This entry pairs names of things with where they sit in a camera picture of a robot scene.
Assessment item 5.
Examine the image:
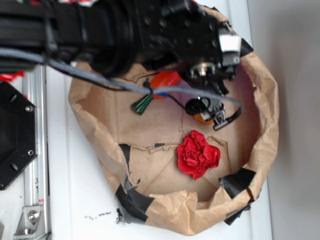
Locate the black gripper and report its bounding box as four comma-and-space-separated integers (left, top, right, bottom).
136, 0, 242, 131

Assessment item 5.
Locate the yellow rubber duck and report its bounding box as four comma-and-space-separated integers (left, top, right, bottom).
193, 113, 214, 124

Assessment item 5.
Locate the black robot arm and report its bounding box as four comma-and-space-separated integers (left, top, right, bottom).
0, 0, 242, 130

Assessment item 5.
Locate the red crumpled paper ball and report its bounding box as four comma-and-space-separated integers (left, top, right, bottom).
176, 130, 221, 180

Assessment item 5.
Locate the orange plastic toy carrot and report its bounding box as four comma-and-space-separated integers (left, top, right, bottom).
130, 70, 181, 116

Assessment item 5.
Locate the brown paper bag bin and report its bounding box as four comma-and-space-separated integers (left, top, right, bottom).
69, 45, 279, 236

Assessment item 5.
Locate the white tray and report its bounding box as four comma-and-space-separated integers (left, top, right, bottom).
46, 0, 273, 240

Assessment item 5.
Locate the grey braided cable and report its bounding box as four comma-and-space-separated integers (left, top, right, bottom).
0, 47, 244, 126

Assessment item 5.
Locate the aluminium extrusion rail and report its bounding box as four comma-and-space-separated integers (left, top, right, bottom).
21, 65, 52, 240

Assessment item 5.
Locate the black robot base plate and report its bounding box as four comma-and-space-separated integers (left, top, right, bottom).
0, 81, 37, 191

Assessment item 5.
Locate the metal corner bracket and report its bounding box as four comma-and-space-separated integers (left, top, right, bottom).
13, 205, 46, 240

